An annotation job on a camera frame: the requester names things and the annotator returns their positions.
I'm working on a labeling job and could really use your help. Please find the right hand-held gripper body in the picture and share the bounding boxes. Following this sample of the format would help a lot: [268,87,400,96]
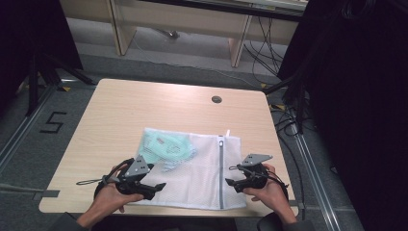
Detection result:
[229,153,273,191]

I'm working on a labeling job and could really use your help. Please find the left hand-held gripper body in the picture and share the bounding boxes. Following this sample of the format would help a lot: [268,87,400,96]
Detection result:
[114,154,155,196]

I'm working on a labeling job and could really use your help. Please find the white mesh laundry bag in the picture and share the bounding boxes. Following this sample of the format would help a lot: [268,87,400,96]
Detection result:
[129,127,248,212]

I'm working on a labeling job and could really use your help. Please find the person's right hand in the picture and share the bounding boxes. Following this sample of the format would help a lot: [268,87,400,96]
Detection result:
[242,164,290,215]

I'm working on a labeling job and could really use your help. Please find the person's left hand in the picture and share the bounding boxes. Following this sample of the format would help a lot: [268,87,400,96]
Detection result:
[92,165,144,219]

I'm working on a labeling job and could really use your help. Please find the mint green garment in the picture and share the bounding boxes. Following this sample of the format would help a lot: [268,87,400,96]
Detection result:
[138,132,197,172]

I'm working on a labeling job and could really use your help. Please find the grey tape strip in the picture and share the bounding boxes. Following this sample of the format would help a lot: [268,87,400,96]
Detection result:
[32,190,61,202]

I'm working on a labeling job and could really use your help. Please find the black tripod stand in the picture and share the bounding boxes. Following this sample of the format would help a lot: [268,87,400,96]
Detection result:
[263,71,310,135]
[24,52,97,117]

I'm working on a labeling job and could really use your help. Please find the black curtain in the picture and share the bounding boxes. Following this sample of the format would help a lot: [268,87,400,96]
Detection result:
[277,0,408,231]
[0,0,83,112]

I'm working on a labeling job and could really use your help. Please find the dark object under desk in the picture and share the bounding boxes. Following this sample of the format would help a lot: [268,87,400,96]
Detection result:
[156,28,181,40]

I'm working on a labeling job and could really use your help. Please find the light wooden desk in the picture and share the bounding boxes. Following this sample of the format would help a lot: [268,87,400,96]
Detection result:
[59,0,310,68]

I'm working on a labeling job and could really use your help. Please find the grey wrist strap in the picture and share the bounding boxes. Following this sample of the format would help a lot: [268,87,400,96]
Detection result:
[76,177,109,187]

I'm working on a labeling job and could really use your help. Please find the metal floor rail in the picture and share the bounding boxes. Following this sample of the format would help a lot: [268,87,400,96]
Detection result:
[0,84,56,172]
[288,123,344,231]

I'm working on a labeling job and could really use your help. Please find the black floor cables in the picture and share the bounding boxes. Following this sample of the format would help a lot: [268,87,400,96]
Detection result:
[268,102,306,222]

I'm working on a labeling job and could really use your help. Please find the beige floor cable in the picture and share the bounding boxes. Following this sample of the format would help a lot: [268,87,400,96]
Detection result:
[0,182,43,193]

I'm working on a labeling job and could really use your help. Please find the bundle of black hanging cables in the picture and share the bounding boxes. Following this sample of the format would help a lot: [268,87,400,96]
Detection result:
[243,15,290,85]

